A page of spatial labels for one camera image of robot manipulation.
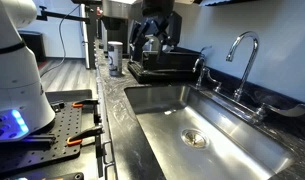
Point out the steel paper towel dispenser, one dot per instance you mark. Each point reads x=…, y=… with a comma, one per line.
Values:
x=225, y=2

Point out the chrome faucet base bar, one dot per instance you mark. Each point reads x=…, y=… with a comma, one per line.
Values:
x=232, y=103

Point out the round metal sink drain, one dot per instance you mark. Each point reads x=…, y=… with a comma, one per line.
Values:
x=194, y=138

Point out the white cylindrical canister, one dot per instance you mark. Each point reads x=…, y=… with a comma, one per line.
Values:
x=115, y=58

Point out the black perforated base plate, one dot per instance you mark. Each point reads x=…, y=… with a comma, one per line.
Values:
x=63, y=130

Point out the black cabinet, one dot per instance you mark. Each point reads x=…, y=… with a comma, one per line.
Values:
x=33, y=45

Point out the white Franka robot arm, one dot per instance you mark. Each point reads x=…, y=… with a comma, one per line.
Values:
x=15, y=76

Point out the black dish drying rack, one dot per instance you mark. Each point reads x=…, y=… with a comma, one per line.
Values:
x=165, y=68

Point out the black clamp with orange tip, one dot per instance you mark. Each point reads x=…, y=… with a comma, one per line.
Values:
x=85, y=132
x=87, y=102

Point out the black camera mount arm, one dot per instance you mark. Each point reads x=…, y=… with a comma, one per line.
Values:
x=63, y=16

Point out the steel coffee brewer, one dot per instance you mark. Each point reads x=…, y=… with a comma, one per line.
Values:
x=115, y=8

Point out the stainless steel pot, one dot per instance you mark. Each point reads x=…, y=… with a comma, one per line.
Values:
x=158, y=8

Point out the chrome sink faucet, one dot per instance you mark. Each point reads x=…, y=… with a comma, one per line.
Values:
x=248, y=63

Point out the stainless steel sink basin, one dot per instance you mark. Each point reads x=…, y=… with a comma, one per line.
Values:
x=218, y=156

